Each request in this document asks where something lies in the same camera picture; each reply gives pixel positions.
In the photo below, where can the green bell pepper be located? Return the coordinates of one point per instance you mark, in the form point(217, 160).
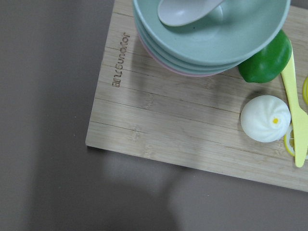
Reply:
point(267, 64)

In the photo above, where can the white steamed bun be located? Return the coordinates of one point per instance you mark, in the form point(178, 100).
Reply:
point(265, 118)

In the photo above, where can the pink bottom bowl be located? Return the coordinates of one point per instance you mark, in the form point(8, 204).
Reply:
point(169, 67)

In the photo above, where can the yellow plastic knife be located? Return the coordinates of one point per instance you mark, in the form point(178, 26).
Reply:
point(298, 116)

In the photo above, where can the green bowl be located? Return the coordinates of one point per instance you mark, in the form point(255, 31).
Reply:
point(235, 30)
point(174, 62)

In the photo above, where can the middle green bowl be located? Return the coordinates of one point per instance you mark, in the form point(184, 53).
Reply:
point(174, 62)

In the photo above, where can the top green bowl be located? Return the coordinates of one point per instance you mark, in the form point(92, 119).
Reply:
point(235, 30)

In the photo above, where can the lemon slice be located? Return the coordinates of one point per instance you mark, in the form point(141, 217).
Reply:
point(288, 140)
point(305, 91)

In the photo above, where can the pale pink spoon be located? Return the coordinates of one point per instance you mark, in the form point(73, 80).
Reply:
point(183, 12)

